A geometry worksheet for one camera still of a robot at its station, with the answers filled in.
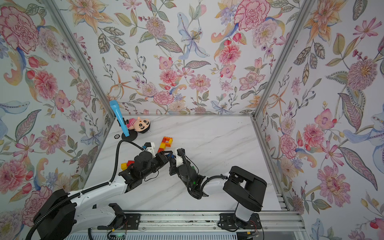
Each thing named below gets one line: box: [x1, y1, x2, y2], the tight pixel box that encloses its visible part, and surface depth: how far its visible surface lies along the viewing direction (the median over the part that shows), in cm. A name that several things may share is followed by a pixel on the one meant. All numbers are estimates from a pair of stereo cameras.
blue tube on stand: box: [109, 99, 130, 137], surface depth 94 cm
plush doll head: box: [133, 116, 151, 134], surface depth 108 cm
